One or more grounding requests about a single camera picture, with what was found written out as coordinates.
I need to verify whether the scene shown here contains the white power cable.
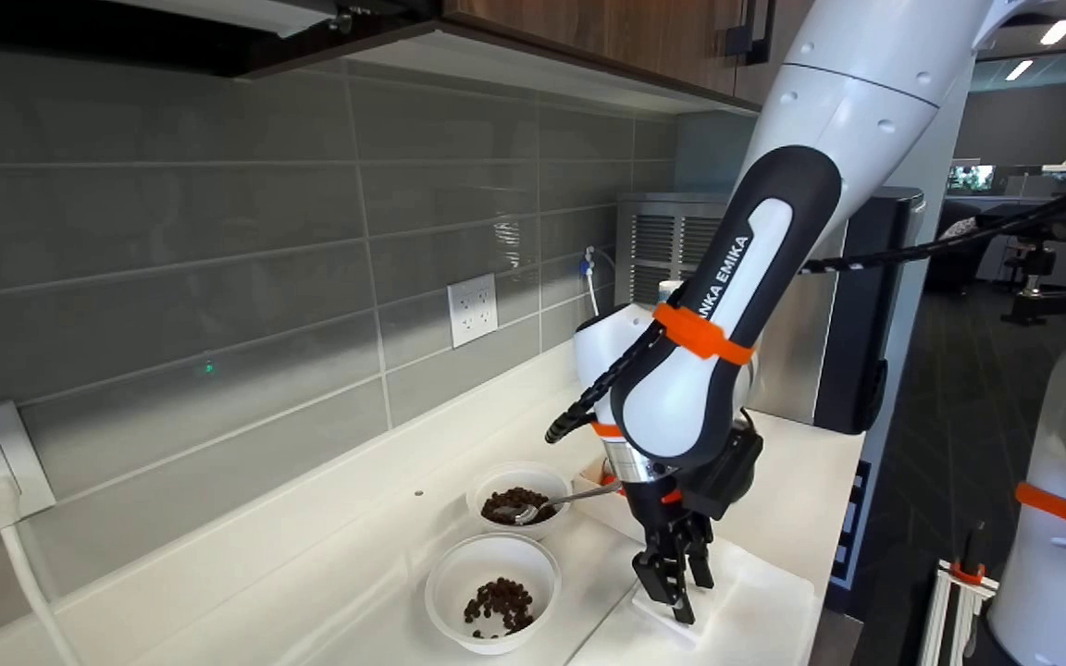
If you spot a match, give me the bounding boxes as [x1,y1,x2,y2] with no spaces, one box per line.
[0,521,80,666]

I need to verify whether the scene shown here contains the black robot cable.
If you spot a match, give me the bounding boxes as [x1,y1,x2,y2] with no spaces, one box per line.
[540,157,1066,446]

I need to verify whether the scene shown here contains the thin white paper towel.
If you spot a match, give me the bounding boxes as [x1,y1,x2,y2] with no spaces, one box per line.
[626,575,733,646]

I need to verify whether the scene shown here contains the black tall appliance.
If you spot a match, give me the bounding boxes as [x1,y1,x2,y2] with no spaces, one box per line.
[811,182,927,435]

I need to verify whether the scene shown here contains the white bowl with few crumbs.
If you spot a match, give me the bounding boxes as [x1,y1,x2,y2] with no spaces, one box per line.
[423,527,561,657]

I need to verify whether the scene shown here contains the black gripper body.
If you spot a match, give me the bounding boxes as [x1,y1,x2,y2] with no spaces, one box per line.
[618,474,716,557]

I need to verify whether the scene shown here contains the white four-socket wall outlet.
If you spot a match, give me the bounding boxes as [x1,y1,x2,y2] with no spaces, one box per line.
[444,268,504,351]

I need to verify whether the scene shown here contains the brown food bits pile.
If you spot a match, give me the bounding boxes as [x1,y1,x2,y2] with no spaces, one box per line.
[477,483,557,527]

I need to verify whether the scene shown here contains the wooden wall cabinet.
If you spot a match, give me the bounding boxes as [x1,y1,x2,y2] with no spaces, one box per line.
[232,0,831,120]

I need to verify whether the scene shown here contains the large embossed white paper towel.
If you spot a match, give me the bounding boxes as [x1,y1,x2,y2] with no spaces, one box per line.
[565,532,824,666]

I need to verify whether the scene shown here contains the stainless steel panel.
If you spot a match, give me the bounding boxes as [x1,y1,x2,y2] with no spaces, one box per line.
[749,261,845,424]

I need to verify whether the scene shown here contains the white bowl full of bits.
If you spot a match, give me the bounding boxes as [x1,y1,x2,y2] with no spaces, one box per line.
[467,458,577,545]

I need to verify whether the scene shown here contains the blue white spray bottle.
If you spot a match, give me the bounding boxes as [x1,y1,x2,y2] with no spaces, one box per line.
[577,240,608,321]

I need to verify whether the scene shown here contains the black cabinet handle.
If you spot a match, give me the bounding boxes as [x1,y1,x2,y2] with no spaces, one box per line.
[730,0,781,67]

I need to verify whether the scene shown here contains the metal spoon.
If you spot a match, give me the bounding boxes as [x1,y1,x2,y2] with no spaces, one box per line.
[518,482,626,521]

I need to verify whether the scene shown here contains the white stand with orange clamp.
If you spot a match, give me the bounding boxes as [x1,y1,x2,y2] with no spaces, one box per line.
[919,521,1001,666]

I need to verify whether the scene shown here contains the brown food crumbs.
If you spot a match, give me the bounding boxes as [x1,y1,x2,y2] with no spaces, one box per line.
[460,572,540,645]

